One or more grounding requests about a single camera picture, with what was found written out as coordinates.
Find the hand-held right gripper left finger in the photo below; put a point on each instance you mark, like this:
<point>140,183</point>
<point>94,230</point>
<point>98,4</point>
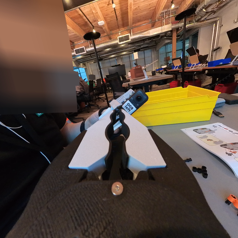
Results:
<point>93,145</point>

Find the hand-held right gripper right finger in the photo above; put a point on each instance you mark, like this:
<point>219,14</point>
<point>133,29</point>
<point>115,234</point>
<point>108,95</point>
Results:
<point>145,146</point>

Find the person's left forearm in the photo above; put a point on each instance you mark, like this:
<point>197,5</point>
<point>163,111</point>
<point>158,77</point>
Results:
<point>71,130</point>

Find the grey background desk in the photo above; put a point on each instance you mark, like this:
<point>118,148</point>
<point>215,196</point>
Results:
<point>148,79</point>

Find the wooden background desk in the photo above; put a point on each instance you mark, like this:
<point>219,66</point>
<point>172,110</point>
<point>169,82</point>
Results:
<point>204,68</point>

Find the person's left hand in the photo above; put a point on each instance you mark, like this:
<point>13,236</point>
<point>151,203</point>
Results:
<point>93,120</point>

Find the brown bag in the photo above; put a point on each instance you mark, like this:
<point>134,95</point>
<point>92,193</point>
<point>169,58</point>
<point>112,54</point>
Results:
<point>136,72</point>

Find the black office chair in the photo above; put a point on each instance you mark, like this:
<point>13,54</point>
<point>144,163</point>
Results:
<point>115,83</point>

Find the black monitor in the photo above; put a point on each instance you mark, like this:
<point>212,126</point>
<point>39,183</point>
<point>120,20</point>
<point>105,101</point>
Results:
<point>116,69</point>

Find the red bag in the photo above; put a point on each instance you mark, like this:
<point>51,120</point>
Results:
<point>226,88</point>
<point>193,83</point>
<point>174,84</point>

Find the yellow plastic bin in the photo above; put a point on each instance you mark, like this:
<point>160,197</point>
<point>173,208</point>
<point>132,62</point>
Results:
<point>176,107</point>

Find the black toy pin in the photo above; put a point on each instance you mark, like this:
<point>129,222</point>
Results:
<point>187,159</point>

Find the black pole with disc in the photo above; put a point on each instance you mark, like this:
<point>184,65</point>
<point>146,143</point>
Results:
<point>184,46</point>
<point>100,74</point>

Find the white ceiling vent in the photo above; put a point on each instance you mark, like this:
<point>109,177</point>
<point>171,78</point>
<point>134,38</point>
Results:
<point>80,50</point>
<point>123,38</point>

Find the black toy connector piece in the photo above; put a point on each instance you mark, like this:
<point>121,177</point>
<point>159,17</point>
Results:
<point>201,171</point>

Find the white instruction booklet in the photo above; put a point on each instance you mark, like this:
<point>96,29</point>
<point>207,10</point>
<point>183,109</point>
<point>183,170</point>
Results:
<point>213,141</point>

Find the person's black jacket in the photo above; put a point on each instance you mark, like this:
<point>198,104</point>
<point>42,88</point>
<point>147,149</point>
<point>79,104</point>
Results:
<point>22,158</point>

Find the black usb stick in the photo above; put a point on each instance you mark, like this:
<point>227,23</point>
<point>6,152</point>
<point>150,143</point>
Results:
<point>218,113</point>

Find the pale blue device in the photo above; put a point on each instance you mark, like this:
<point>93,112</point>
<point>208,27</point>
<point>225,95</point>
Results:
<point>220,102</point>

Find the white ceiling device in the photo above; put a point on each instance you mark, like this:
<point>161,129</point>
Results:
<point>101,23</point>

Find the blue plastic bin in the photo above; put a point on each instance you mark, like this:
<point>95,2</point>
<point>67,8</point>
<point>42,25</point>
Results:
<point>219,62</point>

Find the dark grey case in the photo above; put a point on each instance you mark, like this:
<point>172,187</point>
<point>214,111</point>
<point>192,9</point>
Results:
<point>228,98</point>

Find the orange toy piece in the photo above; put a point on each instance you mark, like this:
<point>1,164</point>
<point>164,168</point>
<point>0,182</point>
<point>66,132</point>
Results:
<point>232,199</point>

